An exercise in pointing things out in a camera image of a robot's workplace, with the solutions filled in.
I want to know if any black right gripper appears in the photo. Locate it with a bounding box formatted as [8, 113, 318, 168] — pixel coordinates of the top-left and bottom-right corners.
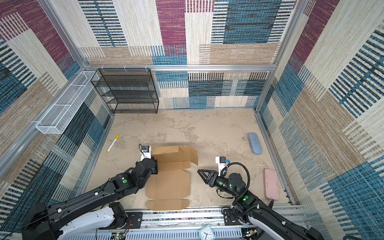
[197, 169, 238, 198]

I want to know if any brown cardboard box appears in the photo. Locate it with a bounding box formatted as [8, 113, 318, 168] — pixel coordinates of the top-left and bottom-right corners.
[146, 146, 198, 211]

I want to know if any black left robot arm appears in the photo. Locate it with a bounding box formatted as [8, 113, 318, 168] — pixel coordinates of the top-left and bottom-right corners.
[22, 158, 159, 240]

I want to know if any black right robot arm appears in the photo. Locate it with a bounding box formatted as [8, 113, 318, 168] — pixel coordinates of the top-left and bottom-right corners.
[198, 169, 324, 240]

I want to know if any yellow-capped white marker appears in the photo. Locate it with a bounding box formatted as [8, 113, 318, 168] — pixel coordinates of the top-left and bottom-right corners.
[107, 135, 120, 153]

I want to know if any small teal alarm clock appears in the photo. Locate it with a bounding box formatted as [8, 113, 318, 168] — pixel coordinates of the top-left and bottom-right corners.
[198, 225, 216, 240]

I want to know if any blue-grey glasses case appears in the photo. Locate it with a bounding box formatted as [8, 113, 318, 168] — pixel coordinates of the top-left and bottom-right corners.
[248, 133, 263, 155]

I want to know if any pink flat case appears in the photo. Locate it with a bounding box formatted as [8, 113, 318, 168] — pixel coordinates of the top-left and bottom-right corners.
[263, 169, 280, 201]

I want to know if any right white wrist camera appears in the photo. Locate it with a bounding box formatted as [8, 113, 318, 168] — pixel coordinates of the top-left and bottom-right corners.
[215, 157, 230, 177]

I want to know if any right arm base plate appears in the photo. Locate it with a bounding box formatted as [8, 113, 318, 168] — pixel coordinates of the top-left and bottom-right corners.
[221, 207, 250, 226]

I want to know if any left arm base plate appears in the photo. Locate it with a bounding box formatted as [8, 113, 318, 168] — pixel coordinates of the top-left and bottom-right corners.
[122, 212, 144, 230]

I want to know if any black wire shelf rack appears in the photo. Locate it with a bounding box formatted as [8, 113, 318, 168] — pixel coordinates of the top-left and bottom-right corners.
[91, 68, 159, 114]

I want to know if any white wire mesh basket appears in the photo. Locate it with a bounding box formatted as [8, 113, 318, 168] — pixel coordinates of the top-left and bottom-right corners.
[36, 71, 95, 135]

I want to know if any black corrugated cable conduit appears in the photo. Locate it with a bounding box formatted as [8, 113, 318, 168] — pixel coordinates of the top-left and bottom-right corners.
[215, 161, 307, 240]

